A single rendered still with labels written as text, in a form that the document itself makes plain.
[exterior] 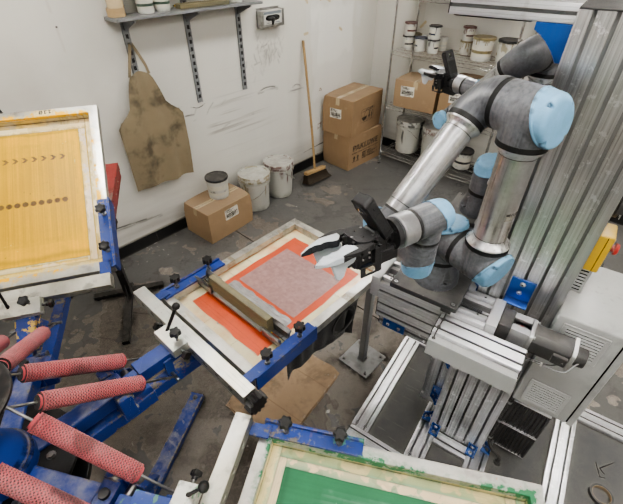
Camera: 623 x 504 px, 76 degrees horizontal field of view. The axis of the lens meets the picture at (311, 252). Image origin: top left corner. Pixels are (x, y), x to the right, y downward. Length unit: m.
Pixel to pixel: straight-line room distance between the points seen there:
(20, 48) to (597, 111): 2.85
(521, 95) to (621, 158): 0.36
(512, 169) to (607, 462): 1.78
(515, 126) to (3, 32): 2.72
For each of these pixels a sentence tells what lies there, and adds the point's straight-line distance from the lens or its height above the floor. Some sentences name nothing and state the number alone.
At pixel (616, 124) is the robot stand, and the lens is 1.23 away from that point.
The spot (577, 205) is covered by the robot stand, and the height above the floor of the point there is 1.57.
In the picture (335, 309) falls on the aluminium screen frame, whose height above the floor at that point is 0.99.
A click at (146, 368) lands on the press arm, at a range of 1.46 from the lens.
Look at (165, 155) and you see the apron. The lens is 3.50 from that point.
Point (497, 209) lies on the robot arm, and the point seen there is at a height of 1.62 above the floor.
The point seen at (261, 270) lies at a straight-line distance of 1.83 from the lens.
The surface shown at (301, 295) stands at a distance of 1.70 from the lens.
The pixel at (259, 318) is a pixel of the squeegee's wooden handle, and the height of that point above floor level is 1.04.
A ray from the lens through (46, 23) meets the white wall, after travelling 3.12.
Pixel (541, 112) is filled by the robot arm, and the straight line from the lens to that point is 0.97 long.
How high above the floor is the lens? 2.15
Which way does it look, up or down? 39 degrees down
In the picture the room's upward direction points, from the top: straight up
